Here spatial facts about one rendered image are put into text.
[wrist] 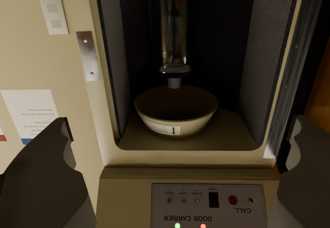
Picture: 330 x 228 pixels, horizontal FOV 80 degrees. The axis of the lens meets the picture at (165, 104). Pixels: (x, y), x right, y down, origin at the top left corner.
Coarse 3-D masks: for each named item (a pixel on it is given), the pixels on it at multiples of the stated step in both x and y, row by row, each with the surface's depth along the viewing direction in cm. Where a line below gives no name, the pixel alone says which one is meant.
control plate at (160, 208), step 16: (160, 192) 35; (176, 192) 34; (192, 192) 34; (208, 192) 34; (224, 192) 34; (240, 192) 34; (256, 192) 34; (160, 208) 34; (176, 208) 34; (192, 208) 34; (208, 208) 33; (224, 208) 33; (240, 208) 33; (256, 208) 33; (160, 224) 33; (192, 224) 33; (208, 224) 33; (224, 224) 33; (240, 224) 32; (256, 224) 32
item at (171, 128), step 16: (144, 96) 46; (160, 96) 49; (176, 96) 50; (192, 96) 48; (208, 96) 45; (144, 112) 44; (192, 112) 48; (208, 112) 43; (160, 128) 37; (176, 128) 36; (192, 128) 37
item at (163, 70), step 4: (148, 64) 36; (200, 64) 36; (152, 68) 35; (156, 68) 35; (160, 68) 34; (164, 68) 34; (168, 68) 34; (172, 68) 34; (176, 68) 34; (180, 68) 34; (184, 68) 34; (188, 68) 34; (192, 68) 34; (196, 68) 35; (172, 72) 34
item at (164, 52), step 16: (160, 0) 30; (176, 0) 30; (192, 0) 31; (160, 16) 31; (176, 16) 31; (192, 16) 32; (160, 32) 32; (176, 32) 32; (192, 32) 33; (160, 48) 34; (176, 48) 33; (192, 48) 34; (160, 64) 34; (176, 64) 34; (192, 64) 34
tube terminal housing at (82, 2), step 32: (96, 0) 28; (96, 32) 30; (96, 96) 31; (96, 128) 34; (128, 128) 42; (224, 128) 42; (128, 160) 37; (160, 160) 37; (192, 160) 37; (224, 160) 36; (256, 160) 36
